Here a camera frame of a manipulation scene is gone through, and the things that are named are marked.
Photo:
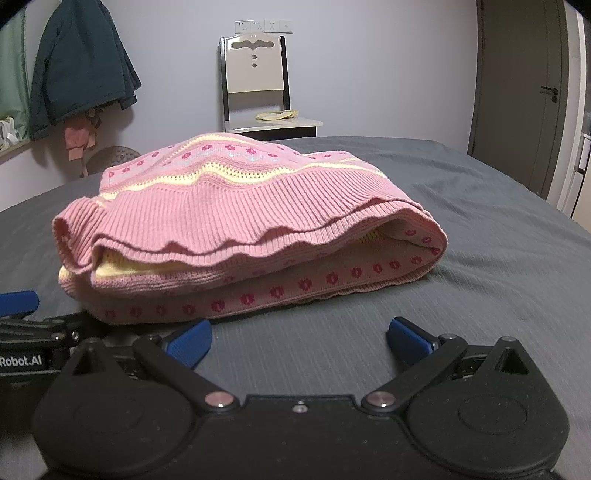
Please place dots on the white wall socket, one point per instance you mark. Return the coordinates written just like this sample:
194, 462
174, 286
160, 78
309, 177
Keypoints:
286, 26
271, 26
243, 26

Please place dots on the windowsill clutter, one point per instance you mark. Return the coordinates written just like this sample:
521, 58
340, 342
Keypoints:
8, 131

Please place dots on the beige chair with cutout back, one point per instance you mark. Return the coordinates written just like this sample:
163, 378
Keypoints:
254, 69

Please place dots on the pink patterned knit sweater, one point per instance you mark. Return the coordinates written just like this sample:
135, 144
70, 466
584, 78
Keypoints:
249, 221

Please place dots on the yellow cloth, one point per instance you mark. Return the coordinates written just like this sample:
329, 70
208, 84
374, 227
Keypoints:
277, 115

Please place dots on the grey door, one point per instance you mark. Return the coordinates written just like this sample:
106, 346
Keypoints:
512, 92

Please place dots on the pink hanging cloth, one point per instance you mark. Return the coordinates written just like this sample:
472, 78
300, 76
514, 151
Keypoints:
78, 136

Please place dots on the green curtain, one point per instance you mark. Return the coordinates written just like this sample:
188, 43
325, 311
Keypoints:
14, 69

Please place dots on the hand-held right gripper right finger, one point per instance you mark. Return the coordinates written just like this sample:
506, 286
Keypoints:
408, 337

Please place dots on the round brown ribbed object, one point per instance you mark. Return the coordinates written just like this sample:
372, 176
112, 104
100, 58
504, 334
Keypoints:
113, 157

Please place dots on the dark teal hanging jacket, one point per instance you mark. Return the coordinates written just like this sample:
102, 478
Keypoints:
78, 60

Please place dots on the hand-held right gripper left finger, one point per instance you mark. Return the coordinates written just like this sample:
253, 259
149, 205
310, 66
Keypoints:
191, 341

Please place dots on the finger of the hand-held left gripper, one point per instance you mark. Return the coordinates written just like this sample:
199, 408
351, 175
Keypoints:
18, 302

